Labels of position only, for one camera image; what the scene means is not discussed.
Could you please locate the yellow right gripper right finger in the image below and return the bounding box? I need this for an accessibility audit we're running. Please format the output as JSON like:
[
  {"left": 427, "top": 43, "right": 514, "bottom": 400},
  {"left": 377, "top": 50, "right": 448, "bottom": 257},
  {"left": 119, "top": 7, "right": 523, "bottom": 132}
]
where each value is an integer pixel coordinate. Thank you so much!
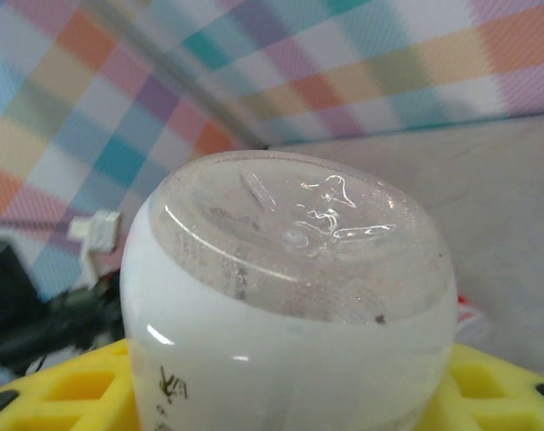
[{"left": 413, "top": 343, "right": 544, "bottom": 431}]

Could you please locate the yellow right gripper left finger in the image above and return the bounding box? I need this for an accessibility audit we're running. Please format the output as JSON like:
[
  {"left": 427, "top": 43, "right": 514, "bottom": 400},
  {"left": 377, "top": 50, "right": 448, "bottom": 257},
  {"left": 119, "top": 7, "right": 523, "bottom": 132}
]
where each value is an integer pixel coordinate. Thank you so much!
[{"left": 0, "top": 339, "right": 143, "bottom": 431}]

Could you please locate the white bottle black print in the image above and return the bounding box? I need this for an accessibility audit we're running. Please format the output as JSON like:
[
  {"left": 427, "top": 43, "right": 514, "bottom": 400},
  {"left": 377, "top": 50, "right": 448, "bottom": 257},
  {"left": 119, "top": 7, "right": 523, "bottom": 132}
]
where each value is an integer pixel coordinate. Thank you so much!
[{"left": 118, "top": 150, "right": 460, "bottom": 431}]

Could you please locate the red white small object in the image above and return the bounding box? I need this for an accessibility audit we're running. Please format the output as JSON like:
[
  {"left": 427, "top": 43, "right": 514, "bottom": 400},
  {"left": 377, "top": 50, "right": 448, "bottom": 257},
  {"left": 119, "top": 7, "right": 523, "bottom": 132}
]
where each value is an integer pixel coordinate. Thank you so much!
[{"left": 454, "top": 294, "right": 485, "bottom": 336}]

